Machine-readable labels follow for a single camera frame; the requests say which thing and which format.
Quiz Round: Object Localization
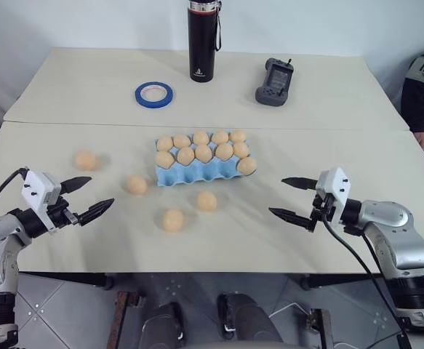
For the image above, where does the black thermos bottle with strap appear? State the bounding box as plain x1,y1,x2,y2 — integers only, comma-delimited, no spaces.
187,0,223,84

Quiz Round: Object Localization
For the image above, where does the white floor cable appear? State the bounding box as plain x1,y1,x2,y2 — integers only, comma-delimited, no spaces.
268,302,311,322

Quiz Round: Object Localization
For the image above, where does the dark rounded shape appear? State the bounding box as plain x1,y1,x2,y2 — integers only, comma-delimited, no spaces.
216,292,284,345
140,301,185,349

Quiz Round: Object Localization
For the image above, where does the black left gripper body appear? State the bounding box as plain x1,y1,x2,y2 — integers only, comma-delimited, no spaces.
46,196,79,229

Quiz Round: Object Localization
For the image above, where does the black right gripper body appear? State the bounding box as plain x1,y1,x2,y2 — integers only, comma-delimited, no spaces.
310,192,336,225

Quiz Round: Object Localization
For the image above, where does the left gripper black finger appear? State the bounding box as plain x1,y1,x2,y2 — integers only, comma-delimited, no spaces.
76,198,116,228
59,176,93,195

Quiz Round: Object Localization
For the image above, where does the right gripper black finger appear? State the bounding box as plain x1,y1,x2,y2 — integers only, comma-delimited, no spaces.
281,176,320,190
268,206,316,232

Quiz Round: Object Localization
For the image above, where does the blue tape roll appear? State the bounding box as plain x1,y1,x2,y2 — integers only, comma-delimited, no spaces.
135,81,176,109

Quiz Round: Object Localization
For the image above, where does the tan egg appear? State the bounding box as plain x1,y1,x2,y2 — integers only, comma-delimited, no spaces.
154,151,176,170
196,191,218,212
229,129,249,144
211,129,230,145
74,150,97,171
172,133,192,150
232,141,251,159
156,135,177,153
126,175,148,196
215,142,234,161
162,208,185,233
177,146,196,167
194,144,213,164
192,130,211,146
236,156,258,176

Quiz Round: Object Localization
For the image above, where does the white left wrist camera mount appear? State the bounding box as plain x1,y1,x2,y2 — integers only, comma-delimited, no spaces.
20,169,63,236

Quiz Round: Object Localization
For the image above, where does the blue egg tray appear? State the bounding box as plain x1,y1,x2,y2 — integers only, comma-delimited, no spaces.
154,136,257,188

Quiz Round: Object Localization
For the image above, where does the rusty brown metal bar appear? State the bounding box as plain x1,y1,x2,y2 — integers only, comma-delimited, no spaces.
105,290,140,349
307,308,335,349

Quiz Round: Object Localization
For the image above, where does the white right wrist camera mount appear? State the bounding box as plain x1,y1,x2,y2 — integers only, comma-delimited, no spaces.
315,167,353,228

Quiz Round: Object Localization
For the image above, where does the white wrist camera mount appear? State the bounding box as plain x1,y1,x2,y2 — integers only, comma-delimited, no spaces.
20,169,63,236
315,167,353,228

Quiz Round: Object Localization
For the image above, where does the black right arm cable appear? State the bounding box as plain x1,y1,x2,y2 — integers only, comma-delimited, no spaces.
321,214,413,349

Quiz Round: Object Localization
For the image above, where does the grey handheld controller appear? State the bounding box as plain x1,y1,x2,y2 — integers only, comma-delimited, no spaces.
255,57,296,108

